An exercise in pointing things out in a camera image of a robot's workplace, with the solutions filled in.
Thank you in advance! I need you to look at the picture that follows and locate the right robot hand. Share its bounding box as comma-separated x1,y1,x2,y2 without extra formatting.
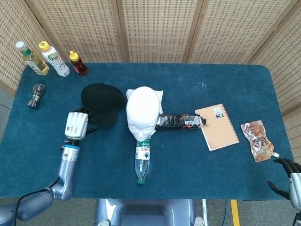
268,158,301,208

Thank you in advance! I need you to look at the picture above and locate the red honey bottle yellow cap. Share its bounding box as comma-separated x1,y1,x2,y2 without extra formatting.
69,50,89,76

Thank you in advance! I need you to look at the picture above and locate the clear water bottle green cap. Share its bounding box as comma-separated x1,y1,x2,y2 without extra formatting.
134,138,151,184

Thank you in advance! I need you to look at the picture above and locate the yellow floor tape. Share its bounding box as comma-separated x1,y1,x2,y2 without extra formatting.
230,199,241,226

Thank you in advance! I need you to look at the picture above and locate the white table leg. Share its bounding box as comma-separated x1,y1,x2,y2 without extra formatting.
201,199,209,226

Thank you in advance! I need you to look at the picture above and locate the blue table cloth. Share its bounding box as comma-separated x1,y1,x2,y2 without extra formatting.
0,62,301,201

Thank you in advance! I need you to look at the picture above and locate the blue cable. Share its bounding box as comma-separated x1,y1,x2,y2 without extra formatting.
223,199,229,226

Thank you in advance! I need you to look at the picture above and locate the yellow oil bottle white cap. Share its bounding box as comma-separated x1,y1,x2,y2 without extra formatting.
15,41,50,76

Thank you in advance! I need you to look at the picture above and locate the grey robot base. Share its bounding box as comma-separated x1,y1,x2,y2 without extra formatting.
94,198,196,226

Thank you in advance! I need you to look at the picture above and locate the black baseball cap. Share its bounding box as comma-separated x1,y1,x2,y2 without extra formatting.
81,83,127,126

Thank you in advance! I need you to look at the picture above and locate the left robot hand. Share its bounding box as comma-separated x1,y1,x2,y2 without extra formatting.
64,107,98,140

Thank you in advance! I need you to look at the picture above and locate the brown spiral notebook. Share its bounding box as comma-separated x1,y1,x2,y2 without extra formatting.
195,103,240,151

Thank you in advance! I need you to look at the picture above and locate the dark drink bottle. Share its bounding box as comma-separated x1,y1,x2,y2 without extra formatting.
155,113,211,130

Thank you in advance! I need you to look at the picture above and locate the brown drink pouch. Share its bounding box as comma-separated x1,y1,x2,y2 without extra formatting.
240,120,280,163

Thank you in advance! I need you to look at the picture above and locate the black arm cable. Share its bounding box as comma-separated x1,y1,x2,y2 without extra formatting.
13,177,61,226

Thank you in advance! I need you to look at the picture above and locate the white mannequin head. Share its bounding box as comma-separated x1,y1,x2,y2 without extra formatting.
125,86,165,143

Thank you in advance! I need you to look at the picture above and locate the bamboo folding screen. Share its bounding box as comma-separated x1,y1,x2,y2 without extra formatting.
0,0,301,170

